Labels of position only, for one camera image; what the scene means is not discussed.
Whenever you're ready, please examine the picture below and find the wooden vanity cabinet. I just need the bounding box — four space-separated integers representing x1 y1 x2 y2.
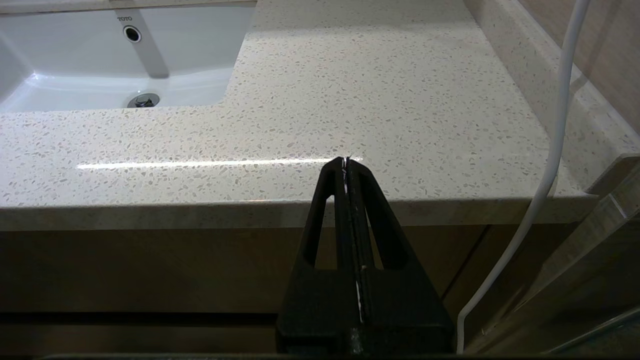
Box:
0 220 591 358

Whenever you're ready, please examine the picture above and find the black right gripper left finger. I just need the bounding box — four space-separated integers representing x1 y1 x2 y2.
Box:
276 157 354 357

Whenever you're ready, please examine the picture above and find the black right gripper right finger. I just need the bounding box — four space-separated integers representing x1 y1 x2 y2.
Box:
347 156 456 357

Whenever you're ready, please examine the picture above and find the white cable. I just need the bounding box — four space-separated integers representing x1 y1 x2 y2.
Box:
456 0 592 355

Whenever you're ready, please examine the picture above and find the clear glass panel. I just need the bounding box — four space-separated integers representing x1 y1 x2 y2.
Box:
470 150 640 357

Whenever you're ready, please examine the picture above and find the chrome sink drain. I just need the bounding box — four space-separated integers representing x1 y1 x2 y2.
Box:
126 92 161 109

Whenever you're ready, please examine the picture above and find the white sink basin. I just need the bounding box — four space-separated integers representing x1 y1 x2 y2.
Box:
0 2 258 113

